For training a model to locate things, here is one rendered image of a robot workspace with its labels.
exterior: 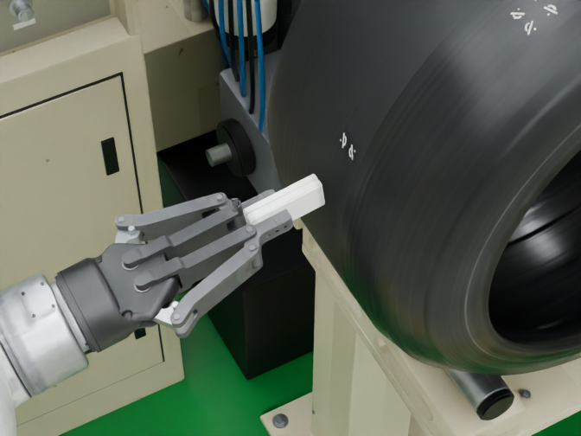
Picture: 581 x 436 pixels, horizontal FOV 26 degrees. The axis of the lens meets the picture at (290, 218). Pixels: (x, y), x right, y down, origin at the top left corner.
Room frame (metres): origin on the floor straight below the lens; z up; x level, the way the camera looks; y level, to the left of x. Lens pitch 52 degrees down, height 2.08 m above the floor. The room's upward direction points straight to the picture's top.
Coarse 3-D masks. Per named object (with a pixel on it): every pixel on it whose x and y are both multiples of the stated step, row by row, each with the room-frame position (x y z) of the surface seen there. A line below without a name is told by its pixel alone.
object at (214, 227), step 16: (224, 208) 0.68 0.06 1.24; (240, 208) 0.67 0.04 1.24; (192, 224) 0.66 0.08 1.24; (208, 224) 0.66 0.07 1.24; (224, 224) 0.66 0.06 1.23; (160, 240) 0.64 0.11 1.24; (176, 240) 0.65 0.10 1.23; (192, 240) 0.65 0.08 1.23; (208, 240) 0.66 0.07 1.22; (128, 256) 0.63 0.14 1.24; (144, 256) 0.63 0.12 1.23; (176, 256) 0.64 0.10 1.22
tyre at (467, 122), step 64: (320, 0) 0.83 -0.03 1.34; (384, 0) 0.79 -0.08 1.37; (448, 0) 0.76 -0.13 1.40; (512, 0) 0.73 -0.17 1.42; (576, 0) 0.72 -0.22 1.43; (320, 64) 0.79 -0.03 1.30; (384, 64) 0.74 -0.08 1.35; (448, 64) 0.71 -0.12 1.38; (512, 64) 0.69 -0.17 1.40; (576, 64) 0.69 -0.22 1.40; (320, 128) 0.75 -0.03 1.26; (384, 128) 0.70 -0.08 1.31; (448, 128) 0.67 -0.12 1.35; (512, 128) 0.66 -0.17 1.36; (576, 128) 0.67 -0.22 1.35; (384, 192) 0.66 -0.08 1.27; (448, 192) 0.64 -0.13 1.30; (512, 192) 0.64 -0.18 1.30; (576, 192) 0.95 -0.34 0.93; (384, 256) 0.64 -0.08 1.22; (448, 256) 0.63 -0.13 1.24; (512, 256) 0.87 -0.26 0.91; (576, 256) 0.87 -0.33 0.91; (384, 320) 0.64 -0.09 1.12; (448, 320) 0.63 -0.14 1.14; (512, 320) 0.78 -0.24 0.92; (576, 320) 0.73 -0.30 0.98
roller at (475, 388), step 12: (456, 372) 0.71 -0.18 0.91; (468, 372) 0.71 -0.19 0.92; (456, 384) 0.71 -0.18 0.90; (468, 384) 0.70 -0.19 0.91; (480, 384) 0.69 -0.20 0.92; (492, 384) 0.69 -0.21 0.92; (504, 384) 0.70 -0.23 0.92; (468, 396) 0.69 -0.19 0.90; (480, 396) 0.68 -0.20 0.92; (492, 396) 0.68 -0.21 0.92; (504, 396) 0.68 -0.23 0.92; (480, 408) 0.67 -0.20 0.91; (492, 408) 0.67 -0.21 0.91; (504, 408) 0.68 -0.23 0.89
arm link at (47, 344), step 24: (24, 288) 0.59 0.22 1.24; (48, 288) 0.59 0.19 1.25; (0, 312) 0.56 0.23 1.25; (24, 312) 0.56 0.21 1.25; (48, 312) 0.56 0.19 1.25; (72, 312) 0.57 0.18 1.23; (0, 336) 0.55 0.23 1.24; (24, 336) 0.55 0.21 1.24; (48, 336) 0.55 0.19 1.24; (72, 336) 0.55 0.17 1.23; (24, 360) 0.53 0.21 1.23; (48, 360) 0.54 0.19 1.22; (72, 360) 0.54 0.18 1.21; (24, 384) 0.52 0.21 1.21; (48, 384) 0.53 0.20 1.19
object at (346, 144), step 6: (342, 126) 0.73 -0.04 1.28; (342, 132) 0.73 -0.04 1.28; (348, 132) 0.72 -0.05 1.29; (342, 138) 0.72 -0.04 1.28; (348, 138) 0.72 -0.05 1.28; (354, 138) 0.71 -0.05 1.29; (336, 144) 0.73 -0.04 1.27; (342, 144) 0.72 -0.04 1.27; (348, 144) 0.72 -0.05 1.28; (354, 144) 0.71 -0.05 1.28; (342, 150) 0.72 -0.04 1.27; (348, 150) 0.71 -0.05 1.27; (354, 150) 0.71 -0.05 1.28; (342, 156) 0.71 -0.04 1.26; (348, 156) 0.71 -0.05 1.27; (354, 156) 0.70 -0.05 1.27; (348, 162) 0.71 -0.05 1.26
